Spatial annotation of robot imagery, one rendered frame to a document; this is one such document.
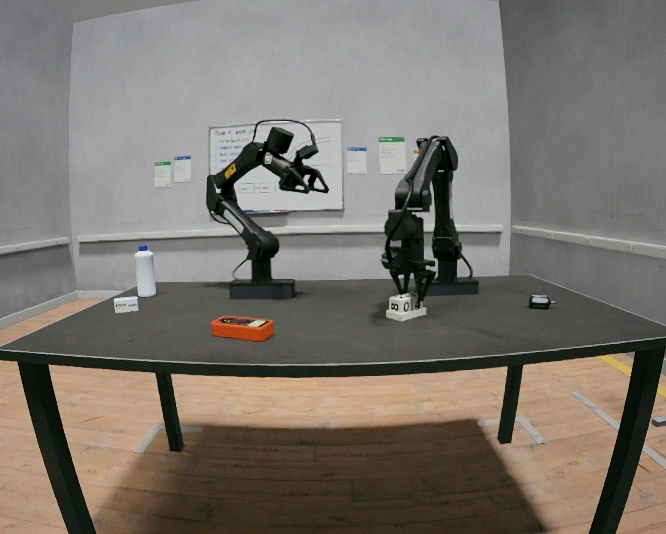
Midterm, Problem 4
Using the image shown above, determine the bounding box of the small white cardboard box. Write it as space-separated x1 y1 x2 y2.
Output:
114 296 138 313

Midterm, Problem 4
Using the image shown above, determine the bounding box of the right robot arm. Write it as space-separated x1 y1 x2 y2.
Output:
206 127 295 286

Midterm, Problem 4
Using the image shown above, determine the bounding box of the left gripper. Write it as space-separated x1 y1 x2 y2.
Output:
389 238 436 301

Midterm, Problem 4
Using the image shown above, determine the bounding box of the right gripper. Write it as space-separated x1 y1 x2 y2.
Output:
273 145 329 194

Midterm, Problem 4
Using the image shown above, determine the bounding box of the white bottle with blue cap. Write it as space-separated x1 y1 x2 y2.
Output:
134 245 156 298

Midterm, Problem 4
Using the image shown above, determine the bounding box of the orange digital multimeter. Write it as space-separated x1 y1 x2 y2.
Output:
211 316 274 342

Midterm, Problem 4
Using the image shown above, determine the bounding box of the white number cube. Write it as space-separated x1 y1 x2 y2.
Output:
389 295 411 314
402 293 423 311

